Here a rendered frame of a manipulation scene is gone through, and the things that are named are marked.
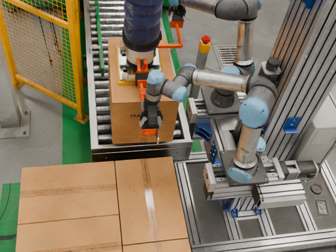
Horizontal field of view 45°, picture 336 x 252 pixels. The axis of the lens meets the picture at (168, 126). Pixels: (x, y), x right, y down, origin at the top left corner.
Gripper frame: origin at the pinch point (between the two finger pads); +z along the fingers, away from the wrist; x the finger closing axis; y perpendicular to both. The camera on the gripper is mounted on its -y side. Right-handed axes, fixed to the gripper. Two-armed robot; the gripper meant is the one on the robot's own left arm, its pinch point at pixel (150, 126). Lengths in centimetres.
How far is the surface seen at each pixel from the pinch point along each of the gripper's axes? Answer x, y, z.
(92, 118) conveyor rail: 31, 58, 62
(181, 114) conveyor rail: -34, 59, 60
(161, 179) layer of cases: -14, 8, 66
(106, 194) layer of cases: 23, -1, 66
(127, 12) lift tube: 9, 55, -30
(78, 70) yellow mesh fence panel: 41, 106, 60
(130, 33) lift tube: 7, 52, -18
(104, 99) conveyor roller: 22, 80, 66
